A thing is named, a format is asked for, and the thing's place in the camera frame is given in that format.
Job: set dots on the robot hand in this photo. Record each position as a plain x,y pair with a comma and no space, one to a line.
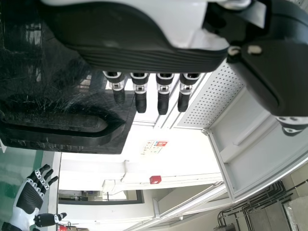
134,38
29,199

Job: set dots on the black oven with glass door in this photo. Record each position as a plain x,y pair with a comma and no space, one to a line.
48,96

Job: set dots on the red fire extinguisher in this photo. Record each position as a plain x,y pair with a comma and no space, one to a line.
63,227

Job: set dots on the white safety sign poster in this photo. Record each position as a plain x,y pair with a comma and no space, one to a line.
154,147

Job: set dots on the white perforated metal cabinet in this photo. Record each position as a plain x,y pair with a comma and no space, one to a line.
240,156

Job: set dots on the red wall alarm box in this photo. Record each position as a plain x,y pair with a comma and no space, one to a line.
155,179

